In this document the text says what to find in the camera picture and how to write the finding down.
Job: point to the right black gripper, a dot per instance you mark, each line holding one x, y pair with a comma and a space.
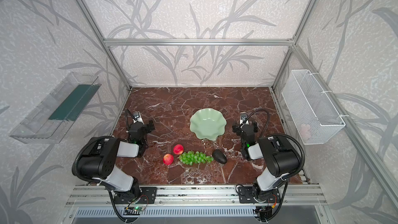
246, 127

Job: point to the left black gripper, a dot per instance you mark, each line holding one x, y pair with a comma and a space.
142, 127

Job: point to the dark fake avocado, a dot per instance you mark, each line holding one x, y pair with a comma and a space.
219, 156

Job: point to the red fake apple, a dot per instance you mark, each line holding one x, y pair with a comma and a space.
168, 159
178, 149

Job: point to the green fake grape bunch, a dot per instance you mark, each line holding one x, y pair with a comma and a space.
194, 157

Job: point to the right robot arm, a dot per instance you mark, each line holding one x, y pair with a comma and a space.
283, 155

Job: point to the green scalloped fruit bowl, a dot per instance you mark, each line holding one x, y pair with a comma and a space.
208, 124

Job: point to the pink object in basket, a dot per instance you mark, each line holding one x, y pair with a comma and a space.
305, 132

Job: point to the green circuit board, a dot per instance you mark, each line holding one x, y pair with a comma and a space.
132, 211

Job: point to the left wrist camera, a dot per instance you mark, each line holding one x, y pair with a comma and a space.
137, 117

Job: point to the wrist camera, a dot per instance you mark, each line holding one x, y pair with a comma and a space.
137, 117
243, 118

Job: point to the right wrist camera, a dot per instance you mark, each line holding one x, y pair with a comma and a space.
243, 118

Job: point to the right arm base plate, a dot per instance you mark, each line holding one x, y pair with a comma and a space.
251, 194

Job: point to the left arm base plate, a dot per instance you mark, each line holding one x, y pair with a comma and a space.
146, 196

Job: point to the white wire mesh basket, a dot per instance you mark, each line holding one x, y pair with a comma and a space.
308, 103

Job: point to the aluminium front rail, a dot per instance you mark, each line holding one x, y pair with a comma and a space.
196, 195

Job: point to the clear acrylic wall shelf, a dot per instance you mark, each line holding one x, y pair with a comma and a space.
49, 122

